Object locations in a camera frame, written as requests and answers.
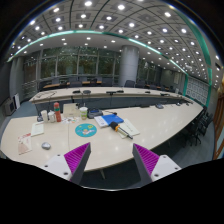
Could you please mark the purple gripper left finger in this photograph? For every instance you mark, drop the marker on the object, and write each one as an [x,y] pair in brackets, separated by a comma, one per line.
[69,166]

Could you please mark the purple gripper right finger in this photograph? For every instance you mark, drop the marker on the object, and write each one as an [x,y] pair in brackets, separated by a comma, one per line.
[151,166]

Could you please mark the round teal mouse pad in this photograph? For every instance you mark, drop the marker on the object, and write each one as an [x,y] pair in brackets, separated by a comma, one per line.
[86,130]

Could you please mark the white document stack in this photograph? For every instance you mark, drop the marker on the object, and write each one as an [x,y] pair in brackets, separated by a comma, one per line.
[127,129]

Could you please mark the white book under notebook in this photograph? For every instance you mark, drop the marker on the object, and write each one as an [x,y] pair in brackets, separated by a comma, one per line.
[101,121]

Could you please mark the orange black tool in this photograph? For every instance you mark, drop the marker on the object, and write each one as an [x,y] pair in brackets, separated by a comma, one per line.
[116,127]

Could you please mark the beige folder stand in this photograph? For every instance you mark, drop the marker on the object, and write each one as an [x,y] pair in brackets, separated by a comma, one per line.
[70,110]

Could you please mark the grey desk phone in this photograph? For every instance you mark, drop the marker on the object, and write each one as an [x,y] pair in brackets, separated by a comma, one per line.
[94,113]

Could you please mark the white paper sheet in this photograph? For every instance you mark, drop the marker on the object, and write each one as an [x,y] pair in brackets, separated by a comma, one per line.
[37,129]

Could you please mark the white green cup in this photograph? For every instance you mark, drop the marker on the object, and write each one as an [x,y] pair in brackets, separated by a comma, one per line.
[83,113]

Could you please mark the white plastic container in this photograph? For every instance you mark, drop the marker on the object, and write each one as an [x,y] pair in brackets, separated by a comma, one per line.
[51,116]

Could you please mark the blue notebook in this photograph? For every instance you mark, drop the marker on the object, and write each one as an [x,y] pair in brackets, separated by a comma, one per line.
[112,118]

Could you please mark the red green bottle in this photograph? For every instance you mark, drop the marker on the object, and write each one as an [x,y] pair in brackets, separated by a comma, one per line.
[57,112]

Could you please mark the red pamphlet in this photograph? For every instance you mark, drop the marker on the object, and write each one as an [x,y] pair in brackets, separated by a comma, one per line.
[24,144]

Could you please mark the white paper cup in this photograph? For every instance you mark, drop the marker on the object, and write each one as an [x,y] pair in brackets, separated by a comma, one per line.
[44,115]

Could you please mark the grey round pillar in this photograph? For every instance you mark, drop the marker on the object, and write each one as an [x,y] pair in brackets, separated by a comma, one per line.
[128,64]

